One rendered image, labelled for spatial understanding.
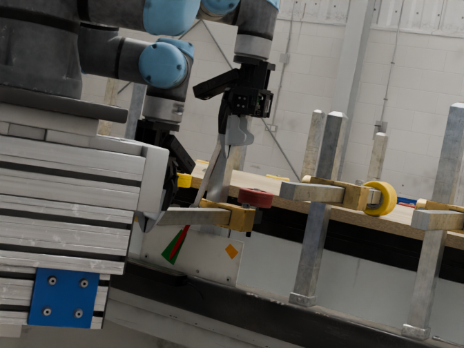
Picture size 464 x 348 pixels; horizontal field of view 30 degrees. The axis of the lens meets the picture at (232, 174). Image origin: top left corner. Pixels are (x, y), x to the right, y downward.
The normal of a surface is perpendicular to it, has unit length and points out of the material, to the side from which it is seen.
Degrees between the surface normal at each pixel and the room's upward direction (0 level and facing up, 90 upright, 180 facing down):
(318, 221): 90
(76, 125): 90
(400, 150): 90
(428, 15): 90
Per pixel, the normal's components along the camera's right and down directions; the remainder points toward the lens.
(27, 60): 0.25, -0.21
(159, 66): -0.04, 0.04
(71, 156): 0.44, 0.13
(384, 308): -0.48, -0.04
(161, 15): -0.11, 0.72
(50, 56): 0.63, -0.15
